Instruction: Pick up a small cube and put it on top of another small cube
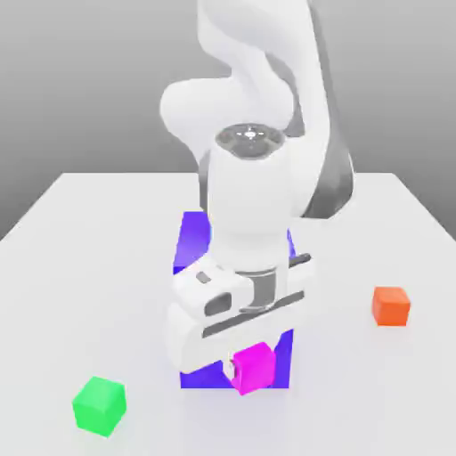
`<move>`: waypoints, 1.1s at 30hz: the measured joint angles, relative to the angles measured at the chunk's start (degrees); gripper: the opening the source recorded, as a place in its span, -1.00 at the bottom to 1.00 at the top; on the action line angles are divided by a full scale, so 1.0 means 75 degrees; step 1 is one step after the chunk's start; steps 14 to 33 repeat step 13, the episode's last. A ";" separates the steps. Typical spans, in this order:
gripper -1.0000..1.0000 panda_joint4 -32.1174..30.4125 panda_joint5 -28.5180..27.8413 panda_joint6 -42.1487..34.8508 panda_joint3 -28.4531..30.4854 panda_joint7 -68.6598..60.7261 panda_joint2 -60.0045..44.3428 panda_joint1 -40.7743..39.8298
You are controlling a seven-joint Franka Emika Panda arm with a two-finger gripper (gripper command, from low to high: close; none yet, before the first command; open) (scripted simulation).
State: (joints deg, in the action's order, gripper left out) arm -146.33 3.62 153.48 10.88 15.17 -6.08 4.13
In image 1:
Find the small orange cube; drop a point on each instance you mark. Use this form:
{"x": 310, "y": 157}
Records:
{"x": 390, "y": 306}

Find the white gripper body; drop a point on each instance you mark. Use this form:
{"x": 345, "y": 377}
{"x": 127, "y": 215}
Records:
{"x": 199, "y": 342}

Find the small green cube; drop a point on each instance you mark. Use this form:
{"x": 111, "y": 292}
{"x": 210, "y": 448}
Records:
{"x": 99, "y": 406}

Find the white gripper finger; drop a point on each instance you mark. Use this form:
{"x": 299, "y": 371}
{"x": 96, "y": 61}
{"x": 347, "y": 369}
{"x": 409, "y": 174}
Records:
{"x": 228, "y": 369}

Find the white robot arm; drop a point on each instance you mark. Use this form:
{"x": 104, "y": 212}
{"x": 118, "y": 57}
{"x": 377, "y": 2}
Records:
{"x": 245, "y": 199}

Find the small magenta cube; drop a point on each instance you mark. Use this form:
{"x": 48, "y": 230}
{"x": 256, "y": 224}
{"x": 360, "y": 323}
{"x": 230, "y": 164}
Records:
{"x": 254, "y": 368}

